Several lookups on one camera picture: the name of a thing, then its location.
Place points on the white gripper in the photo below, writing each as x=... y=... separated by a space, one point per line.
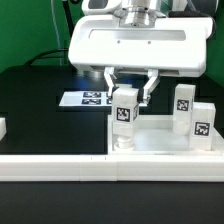
x=175 y=46

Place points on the white obstacle left bar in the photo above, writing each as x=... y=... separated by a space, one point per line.
x=3 y=129

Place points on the white fiducial marker sheet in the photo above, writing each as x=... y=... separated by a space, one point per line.
x=85 y=98

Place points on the white obstacle front bar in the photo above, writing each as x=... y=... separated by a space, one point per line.
x=111 y=168

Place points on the white square tabletop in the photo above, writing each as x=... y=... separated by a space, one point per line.
x=154 y=136

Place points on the white obstacle bar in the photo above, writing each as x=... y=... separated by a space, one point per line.
x=3 y=129
x=111 y=168

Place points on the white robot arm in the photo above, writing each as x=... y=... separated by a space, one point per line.
x=144 y=13

